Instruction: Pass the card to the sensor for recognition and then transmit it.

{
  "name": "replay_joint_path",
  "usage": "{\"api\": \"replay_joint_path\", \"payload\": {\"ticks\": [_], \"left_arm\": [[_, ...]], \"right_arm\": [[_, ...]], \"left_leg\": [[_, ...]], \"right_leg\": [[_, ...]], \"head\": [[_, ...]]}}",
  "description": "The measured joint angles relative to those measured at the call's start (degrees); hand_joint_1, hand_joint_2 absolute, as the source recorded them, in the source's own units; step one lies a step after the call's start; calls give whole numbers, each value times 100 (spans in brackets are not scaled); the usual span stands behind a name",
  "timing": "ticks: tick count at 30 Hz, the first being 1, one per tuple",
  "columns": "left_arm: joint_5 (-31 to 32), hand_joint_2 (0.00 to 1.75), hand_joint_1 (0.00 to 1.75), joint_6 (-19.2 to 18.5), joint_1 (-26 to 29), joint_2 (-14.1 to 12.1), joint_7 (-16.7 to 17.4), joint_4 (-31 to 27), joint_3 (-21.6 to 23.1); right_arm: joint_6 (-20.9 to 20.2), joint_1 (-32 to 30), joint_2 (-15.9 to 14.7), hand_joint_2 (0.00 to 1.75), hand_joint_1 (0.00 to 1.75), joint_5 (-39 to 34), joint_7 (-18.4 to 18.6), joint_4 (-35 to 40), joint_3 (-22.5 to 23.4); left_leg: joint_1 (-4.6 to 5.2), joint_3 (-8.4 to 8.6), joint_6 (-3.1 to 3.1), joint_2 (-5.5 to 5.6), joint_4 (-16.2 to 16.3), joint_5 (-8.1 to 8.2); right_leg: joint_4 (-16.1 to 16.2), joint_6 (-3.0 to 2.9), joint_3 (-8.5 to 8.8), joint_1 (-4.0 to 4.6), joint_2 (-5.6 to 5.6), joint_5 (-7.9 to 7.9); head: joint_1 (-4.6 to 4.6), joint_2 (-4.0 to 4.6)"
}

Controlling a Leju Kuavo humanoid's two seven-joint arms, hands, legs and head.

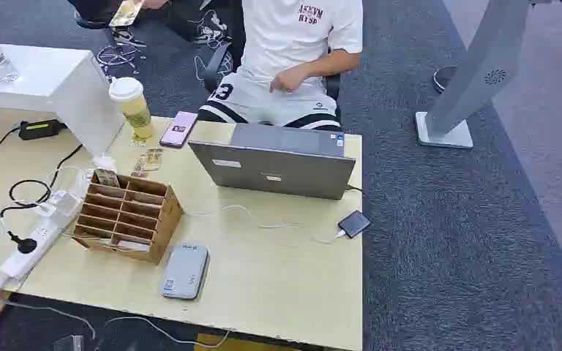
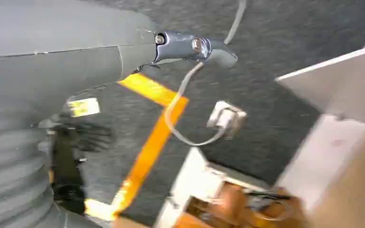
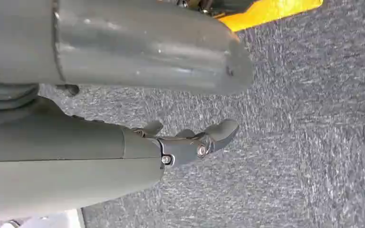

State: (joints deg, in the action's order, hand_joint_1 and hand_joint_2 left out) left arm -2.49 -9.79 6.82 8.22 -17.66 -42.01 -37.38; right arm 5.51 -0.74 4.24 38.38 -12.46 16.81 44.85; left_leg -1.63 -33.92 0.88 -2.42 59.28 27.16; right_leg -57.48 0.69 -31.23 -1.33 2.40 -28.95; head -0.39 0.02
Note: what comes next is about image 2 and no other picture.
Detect brown cardboard box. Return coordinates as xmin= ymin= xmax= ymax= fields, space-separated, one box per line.
xmin=173 ymin=184 xmax=306 ymax=228

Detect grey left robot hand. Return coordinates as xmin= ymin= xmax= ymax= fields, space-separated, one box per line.
xmin=0 ymin=0 xmax=239 ymax=133

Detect white box frame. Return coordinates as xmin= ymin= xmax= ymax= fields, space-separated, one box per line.
xmin=153 ymin=147 xmax=273 ymax=228

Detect ribbed grey left arm sleeve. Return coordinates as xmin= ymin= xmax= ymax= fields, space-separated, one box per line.
xmin=0 ymin=121 xmax=105 ymax=228

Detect yellow floor label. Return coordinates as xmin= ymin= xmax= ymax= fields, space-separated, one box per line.
xmin=67 ymin=97 xmax=101 ymax=118

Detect yellow floor tape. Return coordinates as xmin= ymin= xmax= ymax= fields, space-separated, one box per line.
xmin=84 ymin=73 xmax=190 ymax=221

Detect white table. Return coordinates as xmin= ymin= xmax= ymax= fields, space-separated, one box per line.
xmin=275 ymin=19 xmax=365 ymax=215

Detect white power adapter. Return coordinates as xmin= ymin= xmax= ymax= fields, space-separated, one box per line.
xmin=206 ymin=100 xmax=247 ymax=138

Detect black robot foot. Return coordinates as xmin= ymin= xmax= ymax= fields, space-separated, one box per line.
xmin=48 ymin=121 xmax=114 ymax=215

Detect grey cable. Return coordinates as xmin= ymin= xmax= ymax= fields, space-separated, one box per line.
xmin=164 ymin=0 xmax=247 ymax=147

